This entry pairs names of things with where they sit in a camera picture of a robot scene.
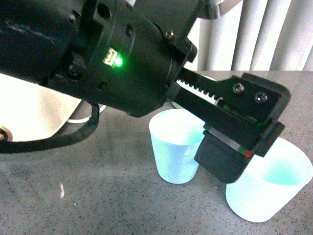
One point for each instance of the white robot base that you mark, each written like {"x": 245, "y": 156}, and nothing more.
{"x": 30, "y": 112}

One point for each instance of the white pleated curtain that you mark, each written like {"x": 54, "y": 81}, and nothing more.
{"x": 259, "y": 35}

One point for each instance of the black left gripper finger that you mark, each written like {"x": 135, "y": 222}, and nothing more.
{"x": 222, "y": 161}

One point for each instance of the light blue plastic cup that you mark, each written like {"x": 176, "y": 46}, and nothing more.
{"x": 269, "y": 182}

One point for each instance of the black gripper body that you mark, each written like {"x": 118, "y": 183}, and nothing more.
{"x": 131, "y": 57}

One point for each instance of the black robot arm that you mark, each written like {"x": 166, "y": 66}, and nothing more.
{"x": 35, "y": 35}

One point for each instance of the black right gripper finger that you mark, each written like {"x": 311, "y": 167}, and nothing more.
{"x": 252, "y": 97}

